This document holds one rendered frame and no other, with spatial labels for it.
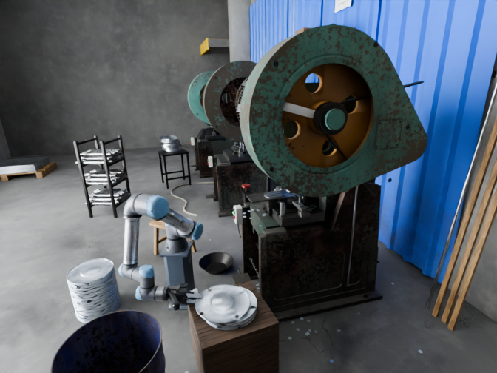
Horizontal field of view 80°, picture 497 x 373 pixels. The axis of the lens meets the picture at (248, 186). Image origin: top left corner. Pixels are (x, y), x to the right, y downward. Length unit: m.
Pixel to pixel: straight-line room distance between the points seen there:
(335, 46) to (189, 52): 7.10
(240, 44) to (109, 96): 3.59
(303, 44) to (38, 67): 7.85
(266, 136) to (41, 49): 7.80
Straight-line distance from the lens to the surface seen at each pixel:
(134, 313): 1.65
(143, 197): 1.64
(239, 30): 7.04
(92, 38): 8.62
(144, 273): 1.72
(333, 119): 1.48
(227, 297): 1.72
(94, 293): 2.32
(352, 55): 1.59
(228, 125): 3.20
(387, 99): 1.72
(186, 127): 8.47
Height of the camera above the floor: 1.49
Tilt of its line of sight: 19 degrees down
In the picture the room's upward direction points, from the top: 2 degrees counter-clockwise
